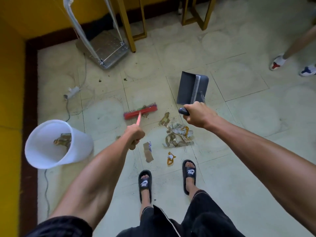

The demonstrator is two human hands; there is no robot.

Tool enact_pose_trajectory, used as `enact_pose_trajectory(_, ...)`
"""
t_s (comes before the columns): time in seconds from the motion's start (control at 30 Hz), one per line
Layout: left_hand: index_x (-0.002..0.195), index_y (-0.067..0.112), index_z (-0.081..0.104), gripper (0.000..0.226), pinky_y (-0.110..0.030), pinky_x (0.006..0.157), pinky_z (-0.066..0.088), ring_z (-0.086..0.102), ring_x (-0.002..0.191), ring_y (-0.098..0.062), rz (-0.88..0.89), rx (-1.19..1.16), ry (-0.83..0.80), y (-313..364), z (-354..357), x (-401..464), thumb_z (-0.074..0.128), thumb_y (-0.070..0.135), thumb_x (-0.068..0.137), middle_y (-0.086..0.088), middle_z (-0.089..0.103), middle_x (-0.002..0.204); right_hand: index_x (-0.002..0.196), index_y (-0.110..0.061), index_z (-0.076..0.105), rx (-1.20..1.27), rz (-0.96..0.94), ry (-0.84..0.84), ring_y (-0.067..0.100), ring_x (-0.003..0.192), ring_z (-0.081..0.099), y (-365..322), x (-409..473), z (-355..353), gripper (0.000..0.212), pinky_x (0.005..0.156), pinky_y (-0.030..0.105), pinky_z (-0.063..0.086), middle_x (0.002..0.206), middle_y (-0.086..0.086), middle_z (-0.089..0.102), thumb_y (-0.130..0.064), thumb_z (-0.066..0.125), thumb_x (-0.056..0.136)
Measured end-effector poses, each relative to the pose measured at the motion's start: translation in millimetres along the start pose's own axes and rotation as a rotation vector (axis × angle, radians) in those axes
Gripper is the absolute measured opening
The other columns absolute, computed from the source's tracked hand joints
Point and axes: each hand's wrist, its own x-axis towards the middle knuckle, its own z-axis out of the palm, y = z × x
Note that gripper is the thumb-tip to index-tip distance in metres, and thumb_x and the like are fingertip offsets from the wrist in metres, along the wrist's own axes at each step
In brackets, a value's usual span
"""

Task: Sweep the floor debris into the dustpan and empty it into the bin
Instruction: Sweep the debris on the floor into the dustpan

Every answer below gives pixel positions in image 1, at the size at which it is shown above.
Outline black slide sandal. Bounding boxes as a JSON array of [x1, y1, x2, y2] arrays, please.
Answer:
[[182, 159, 197, 196], [138, 170, 152, 204]]

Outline person's right leg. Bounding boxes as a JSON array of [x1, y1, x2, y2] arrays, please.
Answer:
[[185, 162, 201, 201]]

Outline yellow table leg frame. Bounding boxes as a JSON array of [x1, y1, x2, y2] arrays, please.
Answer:
[[116, 0, 148, 53], [181, 0, 217, 31]]

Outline person's leg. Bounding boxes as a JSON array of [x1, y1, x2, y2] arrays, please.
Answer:
[[283, 25, 316, 60], [139, 174, 151, 220], [185, 162, 201, 201]]

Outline person's black shorts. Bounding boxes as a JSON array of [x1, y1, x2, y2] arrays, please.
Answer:
[[25, 190, 246, 237]]

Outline white power strip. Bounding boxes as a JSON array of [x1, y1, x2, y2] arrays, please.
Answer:
[[63, 86, 80, 100]]

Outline person's right forearm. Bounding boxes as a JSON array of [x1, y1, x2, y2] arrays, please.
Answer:
[[206, 116, 316, 236]]

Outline white blue sneaker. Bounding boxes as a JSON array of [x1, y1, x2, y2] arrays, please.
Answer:
[[299, 65, 316, 77]]

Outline person's right hand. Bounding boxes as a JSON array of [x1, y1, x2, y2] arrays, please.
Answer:
[[183, 101, 220, 130]]

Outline person's left leg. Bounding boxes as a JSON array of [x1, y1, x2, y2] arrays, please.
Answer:
[[139, 174, 151, 220]]

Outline white red sneaker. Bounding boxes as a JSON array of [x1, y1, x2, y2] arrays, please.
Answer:
[[269, 55, 287, 71]]

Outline small brown paper scrap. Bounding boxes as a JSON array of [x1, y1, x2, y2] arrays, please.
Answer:
[[159, 112, 170, 127]]

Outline grey power cable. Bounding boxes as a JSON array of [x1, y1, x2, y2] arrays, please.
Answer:
[[43, 54, 87, 219]]

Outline person's left forearm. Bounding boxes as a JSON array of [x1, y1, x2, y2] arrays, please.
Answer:
[[48, 137, 135, 231]]

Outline brown cardboard scrap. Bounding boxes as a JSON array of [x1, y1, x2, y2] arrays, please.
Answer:
[[143, 142, 154, 163]]

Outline red broom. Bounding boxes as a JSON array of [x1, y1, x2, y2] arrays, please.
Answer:
[[123, 103, 158, 126]]

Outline person's left hand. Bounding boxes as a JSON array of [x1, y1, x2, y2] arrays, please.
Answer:
[[124, 124, 146, 150]]

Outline crumpled trash in bin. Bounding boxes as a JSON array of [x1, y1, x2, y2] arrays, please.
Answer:
[[53, 133, 72, 149]]

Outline white plastic waste bin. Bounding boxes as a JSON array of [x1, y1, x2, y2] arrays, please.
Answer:
[[24, 119, 94, 170]]

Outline pile of crumpled paper trash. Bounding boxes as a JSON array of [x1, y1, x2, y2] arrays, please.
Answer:
[[162, 122, 195, 148]]

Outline metal platform trolley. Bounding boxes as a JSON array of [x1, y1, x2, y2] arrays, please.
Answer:
[[63, 0, 130, 70]]

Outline grey dustpan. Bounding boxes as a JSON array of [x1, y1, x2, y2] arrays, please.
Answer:
[[176, 71, 209, 116]]

